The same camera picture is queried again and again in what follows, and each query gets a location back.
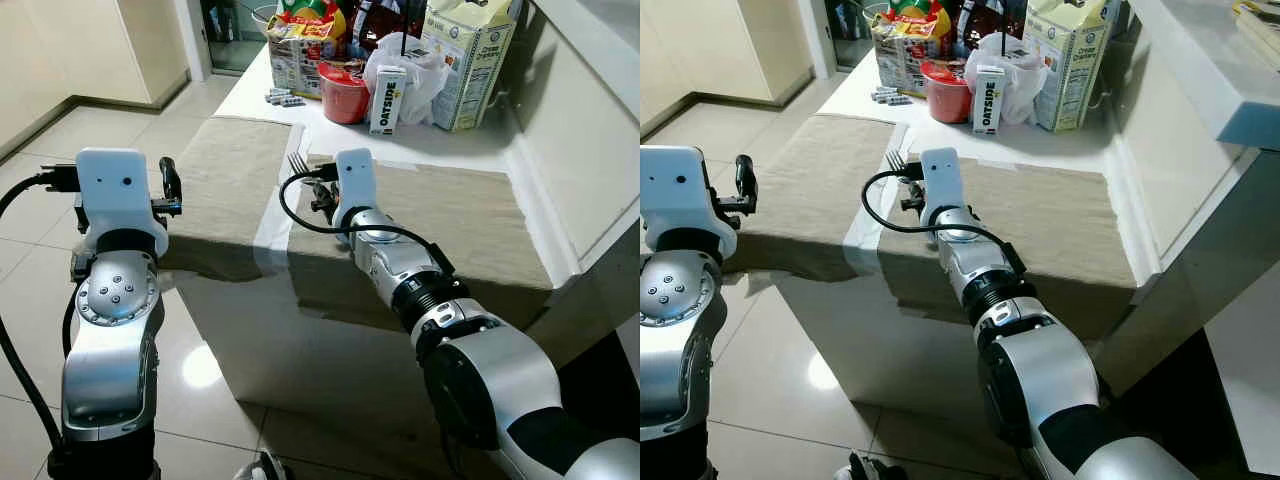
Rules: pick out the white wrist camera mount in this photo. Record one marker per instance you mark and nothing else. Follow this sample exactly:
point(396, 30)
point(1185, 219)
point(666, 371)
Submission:
point(680, 185)
point(942, 180)
point(355, 180)
point(115, 185)

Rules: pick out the grey robot left leg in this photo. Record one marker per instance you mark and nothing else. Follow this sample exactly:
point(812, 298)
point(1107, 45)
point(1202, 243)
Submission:
point(262, 467)
point(870, 467)

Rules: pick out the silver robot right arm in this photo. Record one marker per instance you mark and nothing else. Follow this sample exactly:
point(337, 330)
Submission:
point(1050, 370)
point(490, 370)

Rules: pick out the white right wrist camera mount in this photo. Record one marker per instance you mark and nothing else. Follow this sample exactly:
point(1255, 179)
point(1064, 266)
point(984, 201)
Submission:
point(942, 180)
point(355, 180)

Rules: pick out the white table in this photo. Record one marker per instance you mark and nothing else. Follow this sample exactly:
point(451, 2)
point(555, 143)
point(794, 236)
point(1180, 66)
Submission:
point(900, 360)
point(330, 360)

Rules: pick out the beige cloth placemat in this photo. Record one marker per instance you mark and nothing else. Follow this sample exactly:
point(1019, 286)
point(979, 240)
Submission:
point(470, 220)
point(1060, 220)
point(235, 170)
point(820, 170)

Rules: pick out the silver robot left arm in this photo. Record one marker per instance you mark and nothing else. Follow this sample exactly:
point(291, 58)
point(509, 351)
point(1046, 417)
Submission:
point(680, 360)
point(105, 360)

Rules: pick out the white bowl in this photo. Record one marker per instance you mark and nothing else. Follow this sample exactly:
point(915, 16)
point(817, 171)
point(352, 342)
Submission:
point(867, 15)
point(262, 15)

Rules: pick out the grey raised counter top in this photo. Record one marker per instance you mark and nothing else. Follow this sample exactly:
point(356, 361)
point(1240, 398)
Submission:
point(1210, 60)
point(600, 15)

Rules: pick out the green white cream crackers box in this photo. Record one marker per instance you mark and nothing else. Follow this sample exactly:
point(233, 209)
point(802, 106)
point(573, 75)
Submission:
point(1068, 65)
point(470, 65)

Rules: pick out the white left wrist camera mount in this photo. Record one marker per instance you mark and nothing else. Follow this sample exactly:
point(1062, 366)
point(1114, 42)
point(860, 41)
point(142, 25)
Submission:
point(680, 185)
point(115, 185)

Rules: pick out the red plastic cup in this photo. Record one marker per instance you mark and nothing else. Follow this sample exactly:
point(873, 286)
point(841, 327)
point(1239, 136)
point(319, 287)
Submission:
point(343, 100)
point(945, 98)

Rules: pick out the white plastic bag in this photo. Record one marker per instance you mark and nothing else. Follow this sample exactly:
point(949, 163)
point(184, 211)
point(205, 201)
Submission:
point(1025, 75)
point(428, 75)

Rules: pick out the cream kitchen cabinet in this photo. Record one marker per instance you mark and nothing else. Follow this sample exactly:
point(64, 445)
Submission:
point(720, 45)
point(80, 50)

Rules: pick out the white Oatside drink carton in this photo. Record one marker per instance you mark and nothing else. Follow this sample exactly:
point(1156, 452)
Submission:
point(989, 100)
point(388, 100)

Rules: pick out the printed cardboard food box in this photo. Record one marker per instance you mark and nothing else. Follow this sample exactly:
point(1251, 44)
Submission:
point(288, 68)
point(893, 66)

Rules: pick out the yellow red snack bag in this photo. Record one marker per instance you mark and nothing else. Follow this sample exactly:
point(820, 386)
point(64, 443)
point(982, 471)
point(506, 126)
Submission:
point(912, 18)
point(305, 18)

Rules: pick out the glass door with white frame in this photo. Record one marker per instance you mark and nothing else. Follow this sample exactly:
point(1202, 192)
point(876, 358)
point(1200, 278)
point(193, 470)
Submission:
point(845, 35)
point(232, 35)

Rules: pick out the small grey batteries pack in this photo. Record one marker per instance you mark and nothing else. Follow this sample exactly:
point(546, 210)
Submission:
point(891, 96)
point(284, 97)

